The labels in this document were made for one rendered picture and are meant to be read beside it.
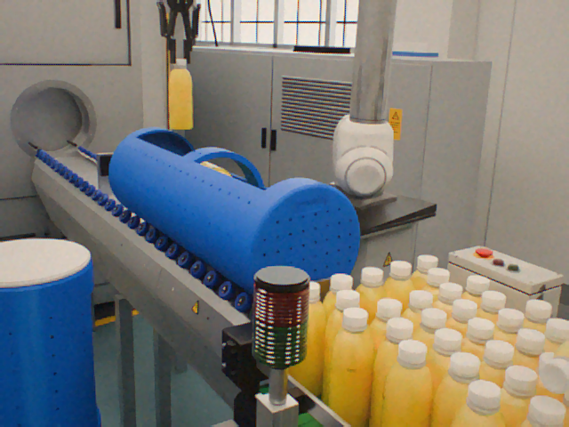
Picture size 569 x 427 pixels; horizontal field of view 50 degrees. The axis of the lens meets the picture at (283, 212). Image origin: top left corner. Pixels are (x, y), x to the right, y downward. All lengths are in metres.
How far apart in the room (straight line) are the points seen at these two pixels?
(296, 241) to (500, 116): 3.01
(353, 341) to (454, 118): 2.21
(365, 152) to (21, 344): 0.94
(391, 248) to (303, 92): 1.63
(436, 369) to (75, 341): 0.79
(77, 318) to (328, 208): 0.58
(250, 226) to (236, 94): 2.70
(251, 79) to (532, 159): 1.78
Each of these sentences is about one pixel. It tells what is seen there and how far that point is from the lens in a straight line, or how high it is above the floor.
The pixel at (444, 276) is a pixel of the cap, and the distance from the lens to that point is 1.18.
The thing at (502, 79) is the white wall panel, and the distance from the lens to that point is 4.13.
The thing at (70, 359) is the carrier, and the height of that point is 0.84.
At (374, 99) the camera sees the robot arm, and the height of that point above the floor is 1.37.
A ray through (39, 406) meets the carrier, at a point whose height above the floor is 0.75.
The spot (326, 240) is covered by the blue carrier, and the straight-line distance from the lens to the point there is 1.31.
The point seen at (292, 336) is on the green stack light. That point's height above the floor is 1.20.
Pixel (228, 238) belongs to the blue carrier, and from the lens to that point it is 1.28.
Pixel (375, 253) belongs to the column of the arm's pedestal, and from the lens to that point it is 1.89.
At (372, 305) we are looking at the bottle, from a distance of 1.15.
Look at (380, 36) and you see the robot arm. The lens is 1.66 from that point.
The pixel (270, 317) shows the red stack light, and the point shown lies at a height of 1.22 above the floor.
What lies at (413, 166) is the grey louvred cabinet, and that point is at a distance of 2.94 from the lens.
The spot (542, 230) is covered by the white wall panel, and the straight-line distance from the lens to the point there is 4.10.
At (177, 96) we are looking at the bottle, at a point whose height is 1.34.
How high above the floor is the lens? 1.51
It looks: 16 degrees down
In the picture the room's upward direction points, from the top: 2 degrees clockwise
